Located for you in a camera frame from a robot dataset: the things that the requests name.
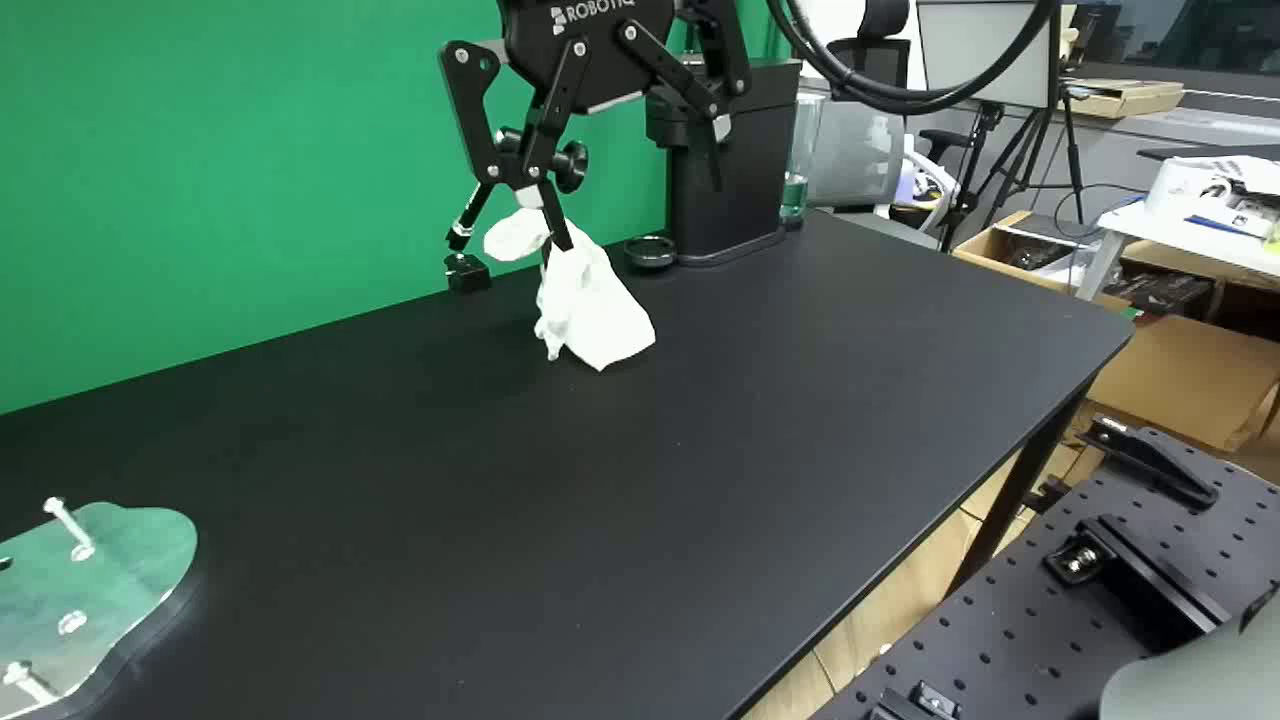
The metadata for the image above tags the grey office chair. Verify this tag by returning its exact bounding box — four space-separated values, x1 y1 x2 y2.
1098 619 1280 720

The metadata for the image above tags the clear plastic bottle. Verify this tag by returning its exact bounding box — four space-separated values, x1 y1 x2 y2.
781 91 816 229

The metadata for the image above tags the white cloth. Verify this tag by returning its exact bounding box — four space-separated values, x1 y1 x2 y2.
483 189 655 371

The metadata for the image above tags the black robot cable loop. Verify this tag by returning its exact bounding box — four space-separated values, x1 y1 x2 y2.
764 0 1070 119

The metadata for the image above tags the clear acrylic plate with screws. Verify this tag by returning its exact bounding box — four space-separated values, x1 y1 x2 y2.
0 497 200 720

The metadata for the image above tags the black articulated camera mount arm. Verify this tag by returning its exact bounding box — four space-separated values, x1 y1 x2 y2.
438 123 592 297

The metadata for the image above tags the black perforated breadboard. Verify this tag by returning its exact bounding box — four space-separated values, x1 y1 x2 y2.
816 451 1280 720

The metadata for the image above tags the cardboard box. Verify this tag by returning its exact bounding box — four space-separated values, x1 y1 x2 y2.
1088 315 1280 451

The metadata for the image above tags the black clamp bracket on breadboard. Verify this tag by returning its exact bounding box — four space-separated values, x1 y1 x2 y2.
1043 514 1232 650

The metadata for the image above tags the black robot base pedestal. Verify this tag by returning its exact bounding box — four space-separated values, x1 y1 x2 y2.
647 58 798 261

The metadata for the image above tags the black tripod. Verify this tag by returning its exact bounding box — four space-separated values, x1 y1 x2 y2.
944 0 1085 246

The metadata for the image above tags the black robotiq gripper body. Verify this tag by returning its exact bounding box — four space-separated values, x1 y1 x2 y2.
494 0 674 112

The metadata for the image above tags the small black round cap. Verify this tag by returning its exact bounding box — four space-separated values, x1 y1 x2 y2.
625 235 674 273

